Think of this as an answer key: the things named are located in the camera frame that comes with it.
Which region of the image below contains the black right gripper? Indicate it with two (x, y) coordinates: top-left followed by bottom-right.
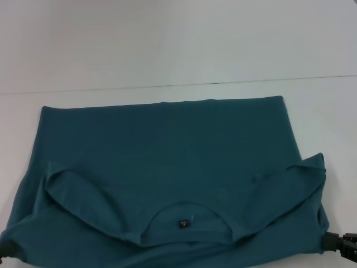
(321, 231), (357, 262)

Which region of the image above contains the teal t-shirt with FREE print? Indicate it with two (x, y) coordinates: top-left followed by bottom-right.
(0, 95), (332, 268)

